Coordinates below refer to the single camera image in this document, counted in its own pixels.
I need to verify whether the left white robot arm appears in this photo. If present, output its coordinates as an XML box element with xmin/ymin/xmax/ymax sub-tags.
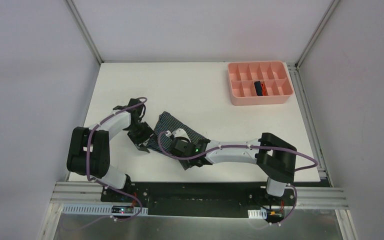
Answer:
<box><xmin>66</xmin><ymin>97</ymin><xmax>155</xmax><ymax>203</ymax></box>

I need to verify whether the navy orange underwear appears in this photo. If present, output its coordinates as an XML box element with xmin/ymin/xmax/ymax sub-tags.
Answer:
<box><xmin>253</xmin><ymin>81</ymin><xmax>267</xmax><ymax>97</ymax></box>

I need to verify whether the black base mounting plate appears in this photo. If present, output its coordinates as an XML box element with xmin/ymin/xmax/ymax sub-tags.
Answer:
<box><xmin>100</xmin><ymin>181</ymin><xmax>297</xmax><ymax>219</ymax></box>

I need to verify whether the white cable duct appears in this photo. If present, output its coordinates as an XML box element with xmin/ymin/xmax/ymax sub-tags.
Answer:
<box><xmin>61</xmin><ymin>204</ymin><xmax>148</xmax><ymax>217</ymax></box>
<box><xmin>247</xmin><ymin>208</ymin><xmax>268</xmax><ymax>220</ymax></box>

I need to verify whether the pink divided organizer tray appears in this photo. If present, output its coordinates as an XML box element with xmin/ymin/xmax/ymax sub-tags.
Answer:
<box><xmin>227</xmin><ymin>61</ymin><xmax>294</xmax><ymax>106</ymax></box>

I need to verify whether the striped blue underwear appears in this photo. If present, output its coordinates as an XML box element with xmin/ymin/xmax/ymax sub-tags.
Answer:
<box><xmin>146</xmin><ymin>111</ymin><xmax>207</xmax><ymax>154</ymax></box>

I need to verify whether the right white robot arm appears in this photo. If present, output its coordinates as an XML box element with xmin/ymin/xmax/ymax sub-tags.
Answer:
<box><xmin>168</xmin><ymin>132</ymin><xmax>297</xmax><ymax>205</ymax></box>

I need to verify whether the right white cable duct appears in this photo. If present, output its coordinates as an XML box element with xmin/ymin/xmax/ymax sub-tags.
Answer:
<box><xmin>247</xmin><ymin>208</ymin><xmax>268</xmax><ymax>220</ymax></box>

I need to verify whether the aluminium frame rail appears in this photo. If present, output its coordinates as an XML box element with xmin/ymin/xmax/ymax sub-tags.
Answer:
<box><xmin>50</xmin><ymin>181</ymin><xmax>349</xmax><ymax>210</ymax></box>

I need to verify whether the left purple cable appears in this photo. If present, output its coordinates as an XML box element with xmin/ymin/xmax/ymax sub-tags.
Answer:
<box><xmin>85</xmin><ymin>96</ymin><xmax>149</xmax><ymax>222</ymax></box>

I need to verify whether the left white cable duct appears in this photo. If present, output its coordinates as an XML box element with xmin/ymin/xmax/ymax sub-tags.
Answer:
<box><xmin>61</xmin><ymin>204</ymin><xmax>148</xmax><ymax>217</ymax></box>

